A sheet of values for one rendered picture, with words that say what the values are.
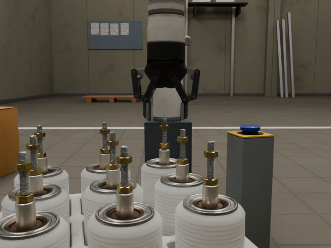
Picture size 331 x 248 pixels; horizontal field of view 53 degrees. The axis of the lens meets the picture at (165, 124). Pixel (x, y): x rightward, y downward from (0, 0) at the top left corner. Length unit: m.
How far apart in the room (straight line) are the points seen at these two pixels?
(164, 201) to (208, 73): 8.52
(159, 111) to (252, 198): 0.43
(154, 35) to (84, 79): 8.54
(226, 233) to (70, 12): 9.09
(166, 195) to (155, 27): 0.31
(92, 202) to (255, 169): 0.33
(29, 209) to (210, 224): 0.22
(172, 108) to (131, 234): 0.64
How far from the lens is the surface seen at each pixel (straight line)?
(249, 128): 0.68
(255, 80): 9.29
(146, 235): 0.41
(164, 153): 0.68
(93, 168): 0.67
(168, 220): 0.56
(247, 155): 0.67
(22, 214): 0.43
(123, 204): 0.43
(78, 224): 0.61
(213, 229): 0.44
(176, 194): 0.54
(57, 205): 0.52
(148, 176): 0.67
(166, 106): 0.99
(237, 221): 0.45
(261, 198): 0.71
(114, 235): 0.41
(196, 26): 9.10
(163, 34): 0.64
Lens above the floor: 0.42
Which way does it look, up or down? 7 degrees down
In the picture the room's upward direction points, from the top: straight up
